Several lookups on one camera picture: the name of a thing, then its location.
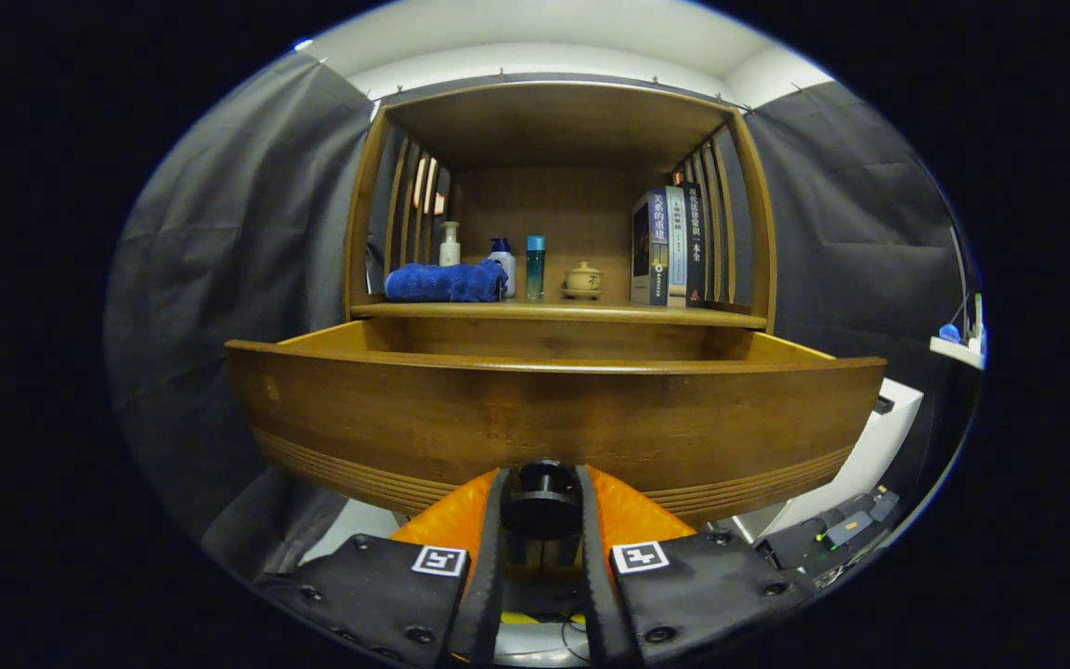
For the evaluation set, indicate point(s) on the black electronic box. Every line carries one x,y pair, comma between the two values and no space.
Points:
823,539

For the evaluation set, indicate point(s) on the small blue object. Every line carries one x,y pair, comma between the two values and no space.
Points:
949,333

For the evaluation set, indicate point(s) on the wooden drawer with black knob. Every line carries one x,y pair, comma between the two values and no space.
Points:
544,418

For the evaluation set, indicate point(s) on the blue towel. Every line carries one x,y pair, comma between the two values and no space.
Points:
442,283

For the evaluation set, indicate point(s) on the wooden cabinet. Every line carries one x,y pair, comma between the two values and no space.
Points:
554,204

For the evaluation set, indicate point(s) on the white spine book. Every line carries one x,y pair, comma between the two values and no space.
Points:
677,242

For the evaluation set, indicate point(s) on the teal glass bottle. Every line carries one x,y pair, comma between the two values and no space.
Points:
536,269

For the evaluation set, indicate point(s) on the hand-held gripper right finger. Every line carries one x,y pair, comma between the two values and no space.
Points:
593,576

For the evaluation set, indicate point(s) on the white side table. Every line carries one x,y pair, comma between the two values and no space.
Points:
958,351

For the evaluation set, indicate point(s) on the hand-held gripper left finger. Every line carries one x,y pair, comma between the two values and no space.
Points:
489,576

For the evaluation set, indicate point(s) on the wooden countertop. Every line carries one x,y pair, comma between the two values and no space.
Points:
591,311

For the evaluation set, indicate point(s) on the beige lidded teacup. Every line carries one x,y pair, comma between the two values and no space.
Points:
582,281

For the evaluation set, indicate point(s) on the dark cover book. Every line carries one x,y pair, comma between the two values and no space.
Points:
656,251

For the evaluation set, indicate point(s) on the white pump bottle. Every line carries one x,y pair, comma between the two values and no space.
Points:
450,253

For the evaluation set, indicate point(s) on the white bottle with blue cap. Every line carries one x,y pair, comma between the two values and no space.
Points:
503,269

